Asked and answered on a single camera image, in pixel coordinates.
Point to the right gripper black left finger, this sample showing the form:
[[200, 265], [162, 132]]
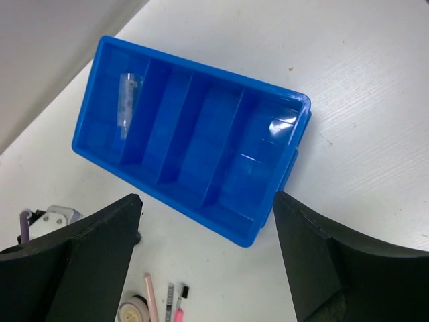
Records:
[[75, 273]]

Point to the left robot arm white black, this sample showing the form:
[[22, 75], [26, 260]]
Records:
[[35, 224]]

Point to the round powder jar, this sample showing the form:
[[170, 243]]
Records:
[[134, 309]]

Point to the blue plastic organizer tray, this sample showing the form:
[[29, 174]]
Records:
[[213, 145]]

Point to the grey eyeliner pencil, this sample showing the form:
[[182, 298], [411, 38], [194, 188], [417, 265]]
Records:
[[169, 302]]

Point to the clear tube with blue inside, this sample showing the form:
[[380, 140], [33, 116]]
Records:
[[129, 90]]

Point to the pink brow brush pen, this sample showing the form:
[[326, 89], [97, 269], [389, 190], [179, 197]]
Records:
[[182, 294]]

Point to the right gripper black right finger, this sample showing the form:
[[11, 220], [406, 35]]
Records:
[[338, 274]]

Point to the pink pencil stick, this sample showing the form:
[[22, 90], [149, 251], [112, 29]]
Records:
[[151, 299]]

